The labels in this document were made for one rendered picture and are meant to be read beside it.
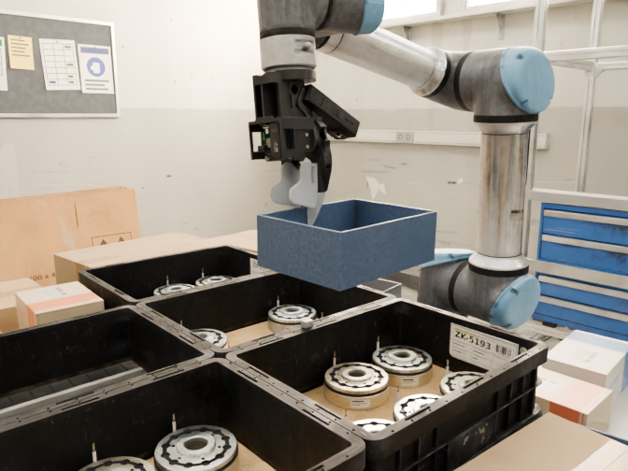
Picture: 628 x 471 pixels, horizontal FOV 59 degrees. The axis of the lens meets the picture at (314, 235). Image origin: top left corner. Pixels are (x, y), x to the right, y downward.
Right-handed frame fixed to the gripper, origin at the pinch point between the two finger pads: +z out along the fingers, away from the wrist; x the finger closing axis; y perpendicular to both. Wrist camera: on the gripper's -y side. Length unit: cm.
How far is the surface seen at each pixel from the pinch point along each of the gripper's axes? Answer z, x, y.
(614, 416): 45, 22, -55
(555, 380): 37, 15, -47
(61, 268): 17, -96, 4
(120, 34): -95, -305, -118
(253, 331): 26.7, -32.6, -11.7
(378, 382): 27.1, 3.7, -8.6
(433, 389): 30.4, 7.4, -17.8
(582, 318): 72, -38, -196
